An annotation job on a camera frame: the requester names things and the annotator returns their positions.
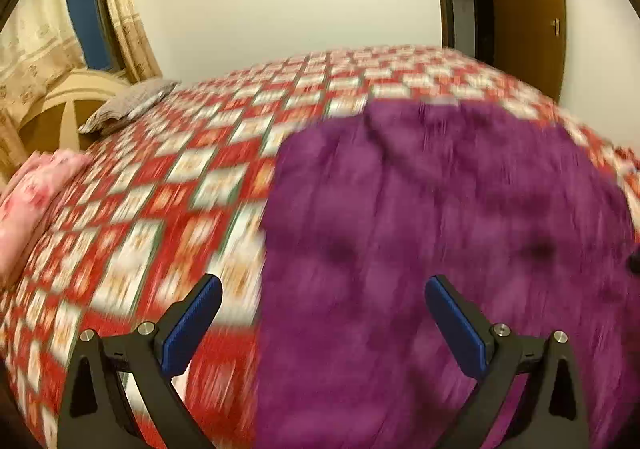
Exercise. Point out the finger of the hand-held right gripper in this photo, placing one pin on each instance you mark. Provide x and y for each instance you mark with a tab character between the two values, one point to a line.
635	263

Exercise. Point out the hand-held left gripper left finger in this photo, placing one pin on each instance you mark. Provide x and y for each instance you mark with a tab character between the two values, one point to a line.
194	325

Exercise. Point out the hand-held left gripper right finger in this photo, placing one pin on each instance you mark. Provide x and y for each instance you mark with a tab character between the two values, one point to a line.
457	325

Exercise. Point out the purple hooded puffer jacket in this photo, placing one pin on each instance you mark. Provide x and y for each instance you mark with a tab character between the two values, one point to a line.
400	204

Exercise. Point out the red checkered cartoon bedspread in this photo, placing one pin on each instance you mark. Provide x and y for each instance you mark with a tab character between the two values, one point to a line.
175	179

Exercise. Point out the pink floral pillow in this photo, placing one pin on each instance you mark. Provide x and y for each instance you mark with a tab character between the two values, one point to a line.
30	199

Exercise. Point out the striped grey pillow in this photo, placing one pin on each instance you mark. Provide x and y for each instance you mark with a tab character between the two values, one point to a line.
130	101

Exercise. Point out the brown wooden door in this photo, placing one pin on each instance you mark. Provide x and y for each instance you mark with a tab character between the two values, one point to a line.
525	29

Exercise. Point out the cream wooden headboard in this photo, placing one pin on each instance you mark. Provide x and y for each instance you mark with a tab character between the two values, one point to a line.
75	80

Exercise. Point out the narrow beige floral curtain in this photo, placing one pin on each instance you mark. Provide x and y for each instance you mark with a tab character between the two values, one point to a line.
125	19

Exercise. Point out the window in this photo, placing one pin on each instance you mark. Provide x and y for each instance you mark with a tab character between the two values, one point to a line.
82	19

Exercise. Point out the wide beige floral curtain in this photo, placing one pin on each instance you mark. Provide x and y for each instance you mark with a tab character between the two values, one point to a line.
35	39

